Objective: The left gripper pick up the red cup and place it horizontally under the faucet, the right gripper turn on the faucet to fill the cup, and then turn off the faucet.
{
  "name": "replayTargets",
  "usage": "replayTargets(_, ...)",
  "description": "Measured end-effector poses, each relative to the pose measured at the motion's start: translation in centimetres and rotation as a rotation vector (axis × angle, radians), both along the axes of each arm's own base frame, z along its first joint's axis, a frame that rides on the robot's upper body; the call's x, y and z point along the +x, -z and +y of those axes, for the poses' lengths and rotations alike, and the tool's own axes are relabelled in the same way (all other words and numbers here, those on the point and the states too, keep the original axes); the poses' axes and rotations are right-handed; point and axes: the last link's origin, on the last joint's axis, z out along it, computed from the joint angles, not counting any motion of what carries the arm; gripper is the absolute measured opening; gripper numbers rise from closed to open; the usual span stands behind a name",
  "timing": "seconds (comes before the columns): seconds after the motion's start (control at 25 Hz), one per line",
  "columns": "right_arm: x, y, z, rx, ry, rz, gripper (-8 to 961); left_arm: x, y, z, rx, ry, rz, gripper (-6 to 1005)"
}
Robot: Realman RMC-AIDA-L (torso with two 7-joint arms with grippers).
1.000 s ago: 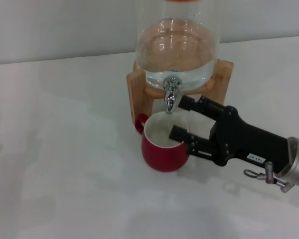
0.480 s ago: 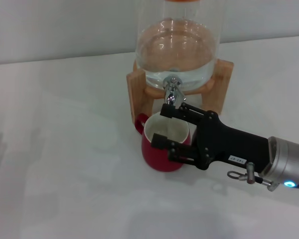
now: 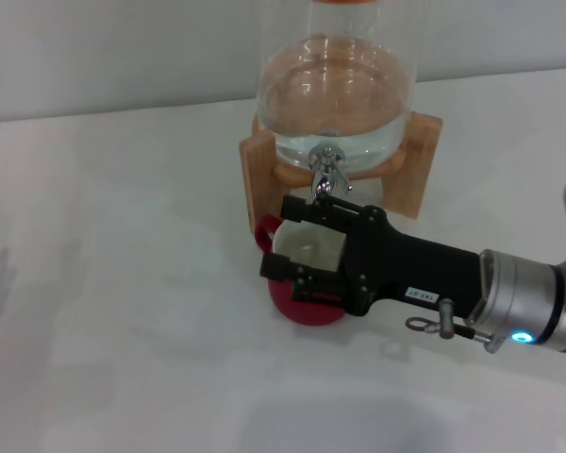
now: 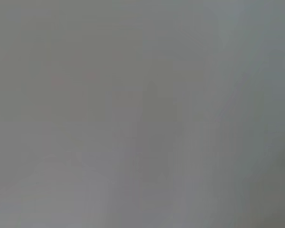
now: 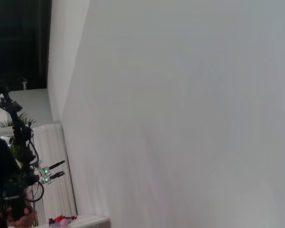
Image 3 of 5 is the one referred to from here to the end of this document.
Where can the white patterned tablecloth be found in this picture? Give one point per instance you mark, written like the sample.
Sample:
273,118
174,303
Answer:
122,354

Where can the glass water dispenser jar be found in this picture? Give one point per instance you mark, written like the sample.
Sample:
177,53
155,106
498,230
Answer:
339,71

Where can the wooden dispenser stand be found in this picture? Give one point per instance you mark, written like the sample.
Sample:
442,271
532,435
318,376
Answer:
259,179

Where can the red ceramic cup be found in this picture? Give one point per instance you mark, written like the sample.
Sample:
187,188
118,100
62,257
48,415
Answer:
306,316

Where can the chrome faucet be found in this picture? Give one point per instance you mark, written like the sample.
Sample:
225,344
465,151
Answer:
323,181

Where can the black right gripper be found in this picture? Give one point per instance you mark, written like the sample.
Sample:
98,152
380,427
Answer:
405,269

